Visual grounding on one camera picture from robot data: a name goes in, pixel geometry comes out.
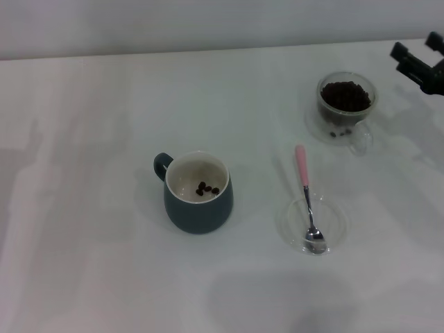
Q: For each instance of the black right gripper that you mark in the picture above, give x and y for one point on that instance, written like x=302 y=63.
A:
x=435 y=79

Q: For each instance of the coffee bean heap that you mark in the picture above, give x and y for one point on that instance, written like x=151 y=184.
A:
x=345 y=97

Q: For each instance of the scooped coffee beans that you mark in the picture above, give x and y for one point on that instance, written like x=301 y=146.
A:
x=206 y=189

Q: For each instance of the clear glass dish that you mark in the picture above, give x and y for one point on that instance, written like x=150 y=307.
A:
x=333 y=222

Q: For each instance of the loose coffee beans trio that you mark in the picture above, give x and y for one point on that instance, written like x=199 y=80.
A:
x=341 y=133

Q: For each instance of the clear glass saucer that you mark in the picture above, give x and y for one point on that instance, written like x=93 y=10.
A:
x=311 y=126

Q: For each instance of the dark teal ceramic mug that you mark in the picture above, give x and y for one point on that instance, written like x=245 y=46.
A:
x=201 y=215

